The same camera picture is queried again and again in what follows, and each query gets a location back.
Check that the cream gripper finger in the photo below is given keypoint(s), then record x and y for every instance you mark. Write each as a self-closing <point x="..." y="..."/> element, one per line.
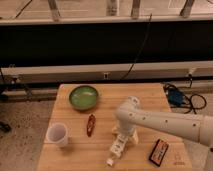
<point x="134" y="138"/>
<point x="115" y="130"/>

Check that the blue power adapter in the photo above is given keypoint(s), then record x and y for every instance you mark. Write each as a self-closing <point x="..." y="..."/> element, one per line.
<point x="175" y="97"/>

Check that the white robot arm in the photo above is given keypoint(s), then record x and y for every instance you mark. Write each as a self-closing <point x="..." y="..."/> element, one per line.
<point x="197" y="128"/>

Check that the red chili pepper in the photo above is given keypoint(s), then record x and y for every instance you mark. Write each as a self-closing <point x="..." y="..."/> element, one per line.
<point x="91" y="125"/>

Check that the green ceramic bowl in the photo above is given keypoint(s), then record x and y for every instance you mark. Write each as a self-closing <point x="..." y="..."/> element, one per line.
<point x="83" y="97"/>

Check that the white plastic bottle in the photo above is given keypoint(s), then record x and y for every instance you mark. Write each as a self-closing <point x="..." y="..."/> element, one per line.
<point x="116" y="149"/>

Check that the black orange rectangular box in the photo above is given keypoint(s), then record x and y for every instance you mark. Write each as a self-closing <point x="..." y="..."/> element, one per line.
<point x="158" y="152"/>

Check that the translucent plastic cup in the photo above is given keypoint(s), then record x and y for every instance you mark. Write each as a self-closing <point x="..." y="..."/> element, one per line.
<point x="57" y="134"/>

